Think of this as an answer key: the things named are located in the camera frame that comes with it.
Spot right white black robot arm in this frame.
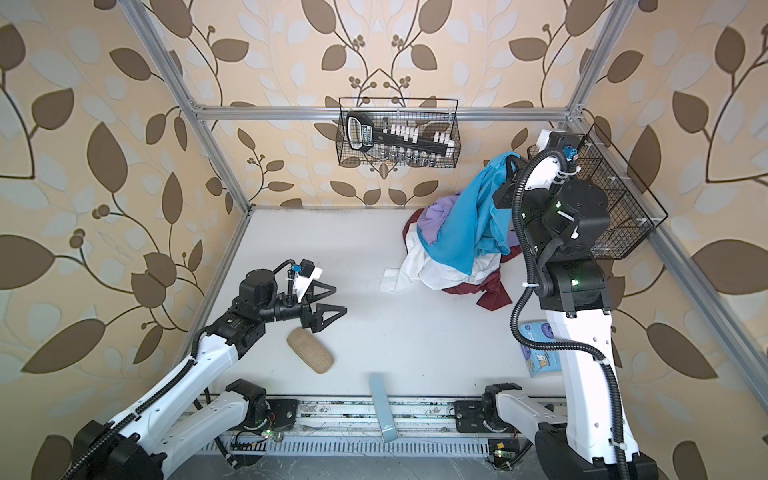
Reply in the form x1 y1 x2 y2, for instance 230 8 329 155
482 130 659 479

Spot maroon cloth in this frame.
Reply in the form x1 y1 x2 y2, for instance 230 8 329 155
403 209 521 311

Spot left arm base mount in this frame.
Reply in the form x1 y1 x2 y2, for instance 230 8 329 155
234 398 299 432

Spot black wire basket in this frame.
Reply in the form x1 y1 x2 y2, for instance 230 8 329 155
335 95 461 169
526 124 669 261

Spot right black wire basket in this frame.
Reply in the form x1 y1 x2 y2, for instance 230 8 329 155
526 124 669 261

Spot aluminium frame rails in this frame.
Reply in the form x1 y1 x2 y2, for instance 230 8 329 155
132 1 767 479

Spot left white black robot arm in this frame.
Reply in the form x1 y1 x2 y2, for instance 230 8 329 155
62 259 347 479

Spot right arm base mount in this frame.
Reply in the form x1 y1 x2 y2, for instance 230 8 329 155
453 395 539 439

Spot purple cloth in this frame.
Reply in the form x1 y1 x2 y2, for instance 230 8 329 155
417 193 461 245

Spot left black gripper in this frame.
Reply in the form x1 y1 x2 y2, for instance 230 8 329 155
256 278 346 334

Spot tan oval sponge pad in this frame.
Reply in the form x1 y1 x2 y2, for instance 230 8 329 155
286 328 334 374

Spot back black wire basket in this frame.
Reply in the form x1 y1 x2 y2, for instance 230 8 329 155
335 95 461 169

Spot light blue rectangular block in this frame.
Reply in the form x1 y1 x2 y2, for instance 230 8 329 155
369 373 398 443

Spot white cloth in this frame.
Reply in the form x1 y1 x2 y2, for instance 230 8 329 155
379 224 502 294

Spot teal cloth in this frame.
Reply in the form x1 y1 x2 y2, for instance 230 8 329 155
419 151 520 275

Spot blue tissue pack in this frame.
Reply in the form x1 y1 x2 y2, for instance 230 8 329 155
519 320 562 378

